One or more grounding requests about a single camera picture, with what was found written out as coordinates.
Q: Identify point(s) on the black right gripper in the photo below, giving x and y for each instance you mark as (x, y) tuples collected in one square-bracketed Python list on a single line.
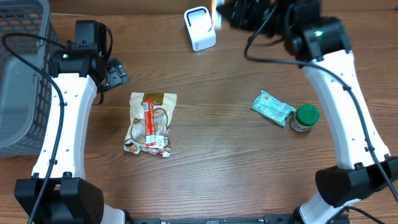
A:
[(244, 11)]

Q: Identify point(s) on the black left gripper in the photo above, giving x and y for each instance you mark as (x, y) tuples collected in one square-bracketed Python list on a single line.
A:
[(117, 73)]

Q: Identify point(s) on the red white snack bar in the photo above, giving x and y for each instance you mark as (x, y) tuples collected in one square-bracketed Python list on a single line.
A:
[(148, 106)]

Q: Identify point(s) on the white brown snack wrapper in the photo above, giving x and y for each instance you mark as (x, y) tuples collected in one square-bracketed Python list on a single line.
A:
[(135, 140)]

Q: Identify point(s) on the teal wipes packet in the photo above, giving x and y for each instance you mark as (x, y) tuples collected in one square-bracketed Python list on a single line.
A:
[(272, 108)]

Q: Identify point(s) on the green lid glass jar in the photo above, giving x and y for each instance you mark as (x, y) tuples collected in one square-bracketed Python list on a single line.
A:
[(304, 118)]

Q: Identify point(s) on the orange snack packet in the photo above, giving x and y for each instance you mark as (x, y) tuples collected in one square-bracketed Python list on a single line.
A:
[(215, 15)]

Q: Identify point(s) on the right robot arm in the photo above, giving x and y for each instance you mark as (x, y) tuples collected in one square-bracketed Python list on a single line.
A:
[(320, 46)]

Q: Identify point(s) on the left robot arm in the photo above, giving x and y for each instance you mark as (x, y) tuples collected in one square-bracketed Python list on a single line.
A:
[(57, 191)]

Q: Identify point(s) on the white barcode scanner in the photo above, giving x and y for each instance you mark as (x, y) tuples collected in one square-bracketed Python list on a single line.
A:
[(199, 26)]

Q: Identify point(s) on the grey plastic mesh basket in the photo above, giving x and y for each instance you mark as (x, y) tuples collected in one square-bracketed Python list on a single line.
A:
[(25, 94)]

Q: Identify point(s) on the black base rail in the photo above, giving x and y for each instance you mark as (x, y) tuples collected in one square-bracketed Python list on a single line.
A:
[(267, 219)]

